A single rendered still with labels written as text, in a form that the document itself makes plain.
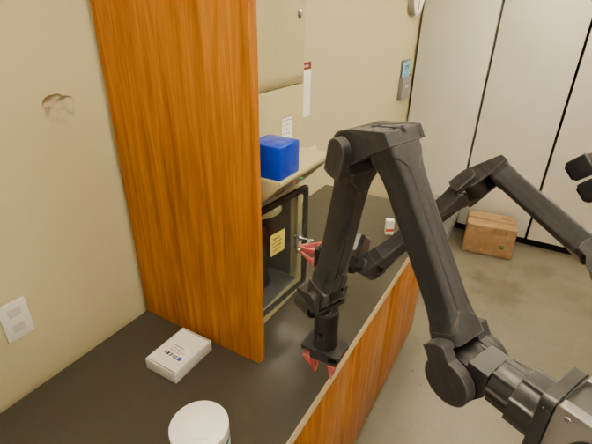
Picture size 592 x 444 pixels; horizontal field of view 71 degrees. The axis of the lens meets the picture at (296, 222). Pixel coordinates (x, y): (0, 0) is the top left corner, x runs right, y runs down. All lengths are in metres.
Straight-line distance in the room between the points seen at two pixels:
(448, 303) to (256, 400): 0.75
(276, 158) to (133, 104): 0.42
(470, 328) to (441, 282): 0.08
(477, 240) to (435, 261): 3.36
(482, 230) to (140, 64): 3.29
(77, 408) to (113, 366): 0.15
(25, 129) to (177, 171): 0.37
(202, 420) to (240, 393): 0.26
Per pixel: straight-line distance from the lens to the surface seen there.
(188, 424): 1.05
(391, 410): 2.50
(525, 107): 4.01
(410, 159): 0.63
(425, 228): 0.62
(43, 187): 1.28
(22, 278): 1.32
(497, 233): 3.96
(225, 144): 1.03
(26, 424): 1.38
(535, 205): 1.15
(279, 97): 1.22
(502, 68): 3.98
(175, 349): 1.37
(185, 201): 1.19
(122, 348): 1.49
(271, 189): 1.09
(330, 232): 0.80
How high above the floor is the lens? 1.91
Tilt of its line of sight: 27 degrees down
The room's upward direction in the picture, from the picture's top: 1 degrees clockwise
